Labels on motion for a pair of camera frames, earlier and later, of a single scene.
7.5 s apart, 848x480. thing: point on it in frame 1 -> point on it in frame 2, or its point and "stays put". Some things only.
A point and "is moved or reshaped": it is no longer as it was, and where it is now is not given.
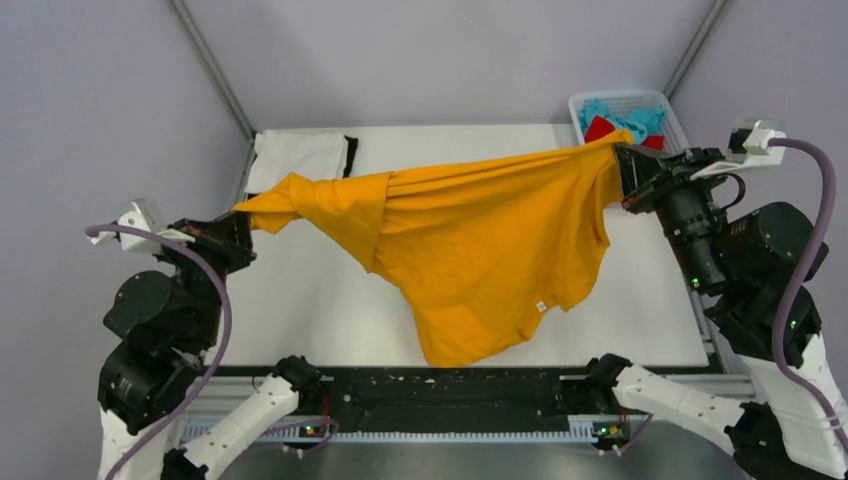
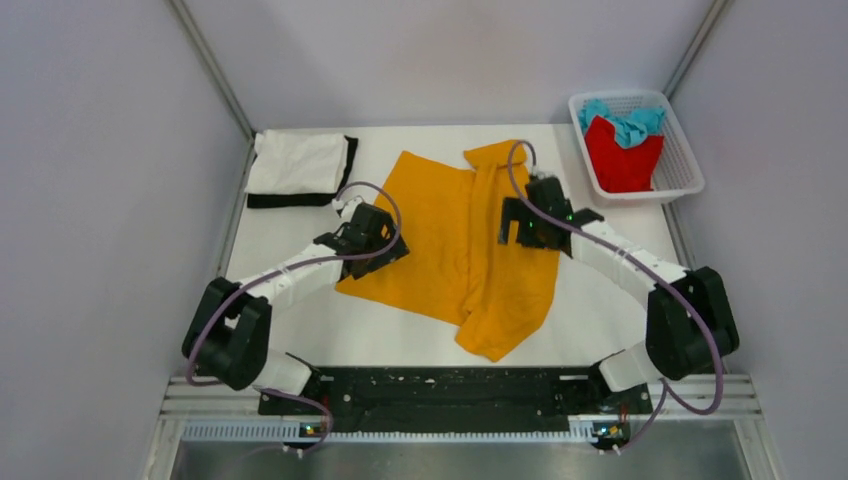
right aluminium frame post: (718, 8) stays put
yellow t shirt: (470, 253) is moved or reshaped
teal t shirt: (641, 122) stays put
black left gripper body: (221, 252) -> (398, 251)
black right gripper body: (674, 174) -> (537, 238)
